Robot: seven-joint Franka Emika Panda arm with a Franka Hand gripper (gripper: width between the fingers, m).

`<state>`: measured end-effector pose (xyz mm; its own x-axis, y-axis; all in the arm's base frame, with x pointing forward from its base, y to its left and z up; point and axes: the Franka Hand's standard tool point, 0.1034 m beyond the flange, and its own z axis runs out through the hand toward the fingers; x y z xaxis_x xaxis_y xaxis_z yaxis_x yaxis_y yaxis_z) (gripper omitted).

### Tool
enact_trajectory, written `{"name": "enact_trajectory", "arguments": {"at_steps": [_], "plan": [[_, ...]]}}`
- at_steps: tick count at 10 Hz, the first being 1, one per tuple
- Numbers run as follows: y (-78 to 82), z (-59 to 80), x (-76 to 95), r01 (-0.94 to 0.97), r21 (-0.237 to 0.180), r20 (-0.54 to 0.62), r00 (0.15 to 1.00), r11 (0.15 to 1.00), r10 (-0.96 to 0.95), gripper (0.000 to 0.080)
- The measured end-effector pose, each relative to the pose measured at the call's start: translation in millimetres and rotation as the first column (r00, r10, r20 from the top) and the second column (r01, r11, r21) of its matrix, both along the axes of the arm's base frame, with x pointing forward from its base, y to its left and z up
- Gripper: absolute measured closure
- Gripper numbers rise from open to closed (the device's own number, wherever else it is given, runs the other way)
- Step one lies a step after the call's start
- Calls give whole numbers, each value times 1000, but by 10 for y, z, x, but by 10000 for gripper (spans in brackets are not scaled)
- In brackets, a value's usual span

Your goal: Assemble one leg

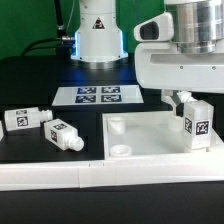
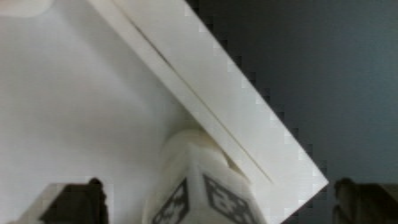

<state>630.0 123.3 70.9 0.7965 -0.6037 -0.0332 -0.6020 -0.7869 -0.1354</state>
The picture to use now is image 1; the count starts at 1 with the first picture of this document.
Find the white sheet with markers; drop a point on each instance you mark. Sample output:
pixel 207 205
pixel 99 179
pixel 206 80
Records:
pixel 97 95

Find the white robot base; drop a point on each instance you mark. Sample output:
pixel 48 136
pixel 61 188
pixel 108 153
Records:
pixel 98 41

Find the white U-shaped fence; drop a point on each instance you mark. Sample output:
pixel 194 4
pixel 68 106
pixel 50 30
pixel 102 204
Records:
pixel 97 173

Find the white square tabletop part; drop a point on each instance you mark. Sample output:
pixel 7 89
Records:
pixel 145 135

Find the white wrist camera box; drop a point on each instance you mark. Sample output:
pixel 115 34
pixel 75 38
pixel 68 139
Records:
pixel 157 29

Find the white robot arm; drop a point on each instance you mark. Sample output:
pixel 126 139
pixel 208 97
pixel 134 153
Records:
pixel 182 49

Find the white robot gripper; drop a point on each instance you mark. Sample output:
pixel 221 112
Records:
pixel 159 65

